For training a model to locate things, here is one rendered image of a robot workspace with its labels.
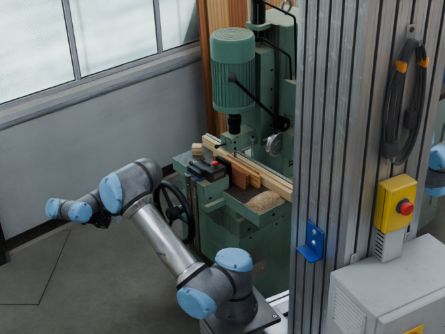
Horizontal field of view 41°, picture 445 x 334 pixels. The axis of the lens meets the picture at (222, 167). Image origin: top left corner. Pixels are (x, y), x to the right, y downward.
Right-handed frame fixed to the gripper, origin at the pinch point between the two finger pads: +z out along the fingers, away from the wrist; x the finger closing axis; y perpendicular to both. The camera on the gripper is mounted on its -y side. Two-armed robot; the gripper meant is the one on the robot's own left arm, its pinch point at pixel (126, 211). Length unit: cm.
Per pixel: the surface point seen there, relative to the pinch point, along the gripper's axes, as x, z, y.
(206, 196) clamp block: 21.7, 18.5, -19.5
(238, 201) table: 32.0, 26.0, -23.1
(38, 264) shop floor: -96, 30, 81
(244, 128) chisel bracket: 9, 37, -49
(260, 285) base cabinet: 33, 62, 16
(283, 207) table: 44, 38, -28
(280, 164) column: 20, 56, -39
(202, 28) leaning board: -118, 99, -81
